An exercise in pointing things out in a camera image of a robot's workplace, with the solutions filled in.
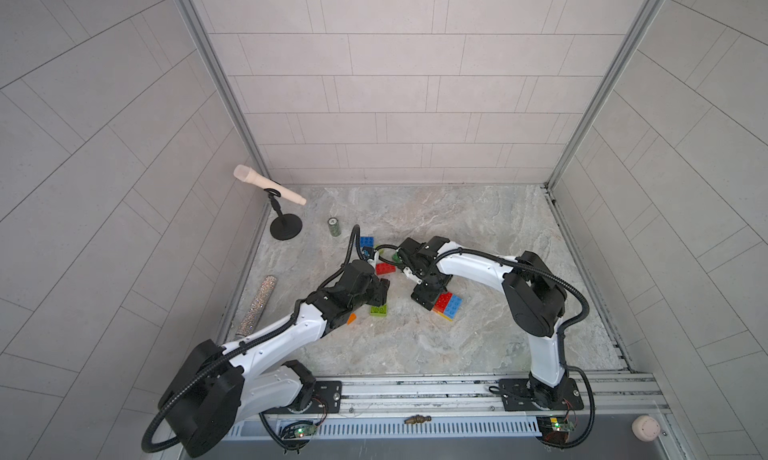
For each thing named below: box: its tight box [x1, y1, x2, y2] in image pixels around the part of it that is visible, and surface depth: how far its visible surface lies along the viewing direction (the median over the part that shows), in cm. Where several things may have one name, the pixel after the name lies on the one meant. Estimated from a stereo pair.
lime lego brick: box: [370, 304, 387, 317], surface depth 86 cm
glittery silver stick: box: [235, 275, 277, 337], surface depth 87 cm
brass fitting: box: [404, 414, 432, 425], surface depth 69 cm
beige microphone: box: [233, 164, 307, 206], surface depth 87 cm
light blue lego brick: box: [444, 294, 463, 319], surface depth 85 cm
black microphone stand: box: [264, 188, 303, 241], surface depth 104 cm
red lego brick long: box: [434, 292, 453, 313], surface depth 86 cm
